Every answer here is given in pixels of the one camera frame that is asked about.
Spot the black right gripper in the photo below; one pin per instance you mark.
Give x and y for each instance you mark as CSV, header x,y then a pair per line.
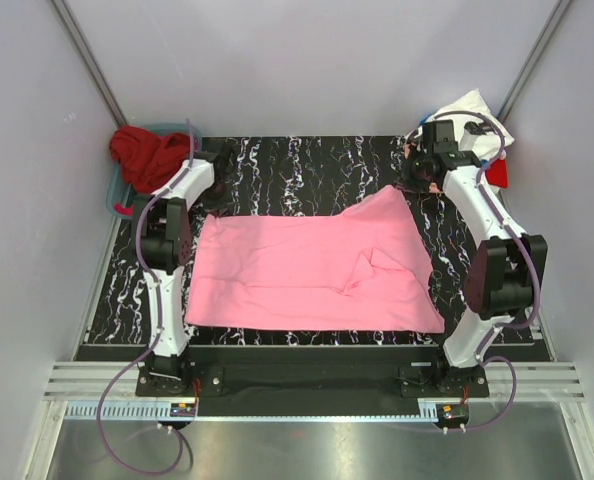
x,y
418,186

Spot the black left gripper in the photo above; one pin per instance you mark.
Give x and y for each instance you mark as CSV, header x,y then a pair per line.
x,y
218,204

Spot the pink t-shirt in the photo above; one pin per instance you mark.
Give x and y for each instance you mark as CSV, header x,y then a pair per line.
x,y
365,269

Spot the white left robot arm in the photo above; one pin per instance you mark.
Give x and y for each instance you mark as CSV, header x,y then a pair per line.
x,y
162,242

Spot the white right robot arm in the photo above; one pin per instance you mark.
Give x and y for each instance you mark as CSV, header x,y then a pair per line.
x,y
503,286

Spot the white printed folded t-shirt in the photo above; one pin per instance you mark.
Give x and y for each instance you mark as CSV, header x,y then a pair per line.
x,y
475,127

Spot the red folded t-shirt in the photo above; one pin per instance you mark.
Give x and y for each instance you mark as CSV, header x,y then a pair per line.
x,y
497,174

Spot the black marble pattern mat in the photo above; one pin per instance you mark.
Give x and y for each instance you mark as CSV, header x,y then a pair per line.
x,y
299,176

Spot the dark red t-shirt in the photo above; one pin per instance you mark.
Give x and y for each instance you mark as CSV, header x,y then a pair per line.
x,y
148,161

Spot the blue-grey plastic basket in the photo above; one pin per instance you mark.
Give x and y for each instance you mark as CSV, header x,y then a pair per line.
x,y
121,192

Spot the left controller board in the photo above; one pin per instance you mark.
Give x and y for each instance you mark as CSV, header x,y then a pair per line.
x,y
186,409

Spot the controller board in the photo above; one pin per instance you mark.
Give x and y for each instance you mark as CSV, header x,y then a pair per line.
x,y
456,413
186,409

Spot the right controller board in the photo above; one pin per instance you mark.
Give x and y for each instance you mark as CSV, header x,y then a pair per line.
x,y
456,413

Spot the aluminium frame rail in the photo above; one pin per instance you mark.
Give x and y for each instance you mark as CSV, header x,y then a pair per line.
x,y
534,381

